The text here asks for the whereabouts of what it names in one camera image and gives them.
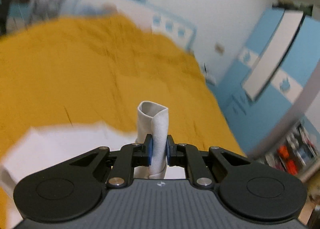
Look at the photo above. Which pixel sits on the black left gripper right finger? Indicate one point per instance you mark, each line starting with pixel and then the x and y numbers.
pixel 248 189

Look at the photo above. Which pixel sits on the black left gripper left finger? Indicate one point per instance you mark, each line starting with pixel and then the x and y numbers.
pixel 71 189

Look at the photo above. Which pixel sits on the white small t-shirt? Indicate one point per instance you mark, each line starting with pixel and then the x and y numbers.
pixel 149 202

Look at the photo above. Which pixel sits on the blue white wardrobe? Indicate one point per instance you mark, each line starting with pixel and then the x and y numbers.
pixel 272 81

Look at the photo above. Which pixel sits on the mustard yellow bedspread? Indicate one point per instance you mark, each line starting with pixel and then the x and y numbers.
pixel 90 69

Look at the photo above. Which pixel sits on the blue pillow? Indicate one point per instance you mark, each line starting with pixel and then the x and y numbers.
pixel 94 10

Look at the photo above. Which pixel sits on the white blue headboard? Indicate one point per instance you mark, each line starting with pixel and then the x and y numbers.
pixel 146 16

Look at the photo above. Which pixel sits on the cluttered dark desk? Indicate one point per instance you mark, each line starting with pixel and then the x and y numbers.
pixel 15 1

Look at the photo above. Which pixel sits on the beige wall switch plate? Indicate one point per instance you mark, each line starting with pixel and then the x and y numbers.
pixel 220 49

